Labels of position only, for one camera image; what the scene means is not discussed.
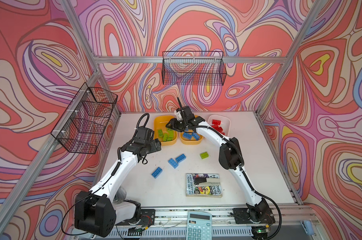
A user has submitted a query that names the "right yellow plastic bin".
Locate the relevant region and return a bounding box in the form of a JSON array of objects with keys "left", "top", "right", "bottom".
[{"left": 179, "top": 129, "right": 204, "bottom": 145}]

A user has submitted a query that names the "teal calculator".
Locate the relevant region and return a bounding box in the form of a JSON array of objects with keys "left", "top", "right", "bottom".
[{"left": 186, "top": 212, "right": 213, "bottom": 240}]

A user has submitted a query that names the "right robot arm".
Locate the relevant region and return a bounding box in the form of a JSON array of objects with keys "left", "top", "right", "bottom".
[{"left": 166, "top": 99, "right": 282, "bottom": 226}]

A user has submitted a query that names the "black wire basket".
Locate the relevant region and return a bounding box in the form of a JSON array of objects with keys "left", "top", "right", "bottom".
[
  {"left": 51, "top": 83, "right": 118, "bottom": 154},
  {"left": 161, "top": 50, "right": 227, "bottom": 86}
]

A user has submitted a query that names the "paperback book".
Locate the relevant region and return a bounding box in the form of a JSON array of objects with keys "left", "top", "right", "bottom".
[{"left": 186, "top": 173, "right": 223, "bottom": 198}]

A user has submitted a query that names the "yellow plastic bin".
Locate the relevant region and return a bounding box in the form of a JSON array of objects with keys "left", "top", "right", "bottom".
[
  {"left": 179, "top": 129, "right": 204, "bottom": 145},
  {"left": 154, "top": 115, "right": 177, "bottom": 146}
]

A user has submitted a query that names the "long blue lego brick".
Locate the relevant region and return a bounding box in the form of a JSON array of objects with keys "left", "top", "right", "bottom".
[{"left": 192, "top": 133, "right": 200, "bottom": 141}]

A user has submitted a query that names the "left black wire basket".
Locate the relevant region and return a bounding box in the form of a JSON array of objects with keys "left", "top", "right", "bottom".
[{"left": 51, "top": 83, "right": 118, "bottom": 154}]

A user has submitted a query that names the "white plastic bin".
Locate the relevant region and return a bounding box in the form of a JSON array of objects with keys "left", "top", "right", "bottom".
[{"left": 208, "top": 115, "right": 231, "bottom": 136}]

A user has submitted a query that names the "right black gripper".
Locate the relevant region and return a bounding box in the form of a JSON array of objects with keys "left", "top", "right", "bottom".
[{"left": 165, "top": 117, "right": 188, "bottom": 132}]

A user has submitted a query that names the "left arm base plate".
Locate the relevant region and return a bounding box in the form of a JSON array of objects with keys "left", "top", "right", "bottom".
[{"left": 127, "top": 209, "right": 155, "bottom": 227}]

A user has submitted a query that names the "left yellow plastic bin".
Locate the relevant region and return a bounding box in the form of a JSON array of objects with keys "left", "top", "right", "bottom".
[{"left": 154, "top": 115, "right": 177, "bottom": 146}]

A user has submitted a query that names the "back black wire basket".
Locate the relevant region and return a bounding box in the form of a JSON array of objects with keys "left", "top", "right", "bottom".
[{"left": 161, "top": 50, "right": 227, "bottom": 86}]

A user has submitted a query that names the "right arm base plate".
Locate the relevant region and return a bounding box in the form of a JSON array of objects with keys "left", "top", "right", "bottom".
[{"left": 230, "top": 208, "right": 276, "bottom": 226}]

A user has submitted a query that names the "cup of pens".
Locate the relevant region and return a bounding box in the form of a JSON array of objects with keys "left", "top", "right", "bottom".
[{"left": 113, "top": 187, "right": 127, "bottom": 205}]

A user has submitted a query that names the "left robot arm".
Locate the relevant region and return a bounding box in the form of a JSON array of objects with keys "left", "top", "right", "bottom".
[{"left": 71, "top": 113, "right": 161, "bottom": 237}]

